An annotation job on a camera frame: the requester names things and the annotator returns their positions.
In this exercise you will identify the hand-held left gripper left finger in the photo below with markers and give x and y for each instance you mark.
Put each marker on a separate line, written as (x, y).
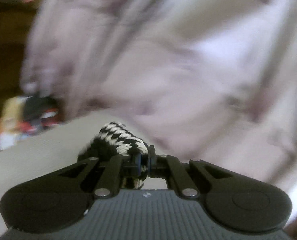
(138, 163)

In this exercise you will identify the pale pink cloth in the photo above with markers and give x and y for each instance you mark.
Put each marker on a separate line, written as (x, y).
(188, 55)

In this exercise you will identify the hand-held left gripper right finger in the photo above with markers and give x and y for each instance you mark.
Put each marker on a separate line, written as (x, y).
(152, 161)

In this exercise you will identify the black and white knit garment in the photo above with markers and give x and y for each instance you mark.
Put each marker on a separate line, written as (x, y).
(118, 135)

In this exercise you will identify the colourful printed boxes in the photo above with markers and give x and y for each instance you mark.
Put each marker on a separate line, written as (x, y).
(33, 120)

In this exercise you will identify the brown wooden furniture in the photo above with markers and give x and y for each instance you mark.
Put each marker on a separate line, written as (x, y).
(6, 42)

